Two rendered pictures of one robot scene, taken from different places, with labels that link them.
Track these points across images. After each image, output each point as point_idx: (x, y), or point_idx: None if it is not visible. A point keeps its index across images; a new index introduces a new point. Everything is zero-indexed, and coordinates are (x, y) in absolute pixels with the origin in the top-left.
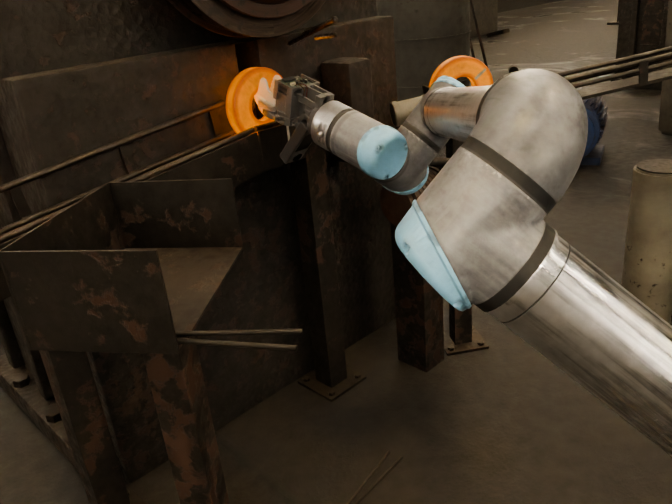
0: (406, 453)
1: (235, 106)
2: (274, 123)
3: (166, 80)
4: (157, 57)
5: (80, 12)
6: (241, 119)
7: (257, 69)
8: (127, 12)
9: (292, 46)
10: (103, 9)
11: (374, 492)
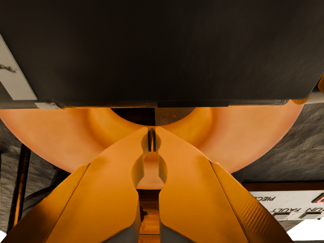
0: None
1: (277, 141)
2: (139, 104)
3: (314, 124)
4: (301, 148)
5: (317, 155)
6: (283, 105)
7: (160, 189)
8: (269, 152)
9: (18, 140)
10: (292, 155)
11: None
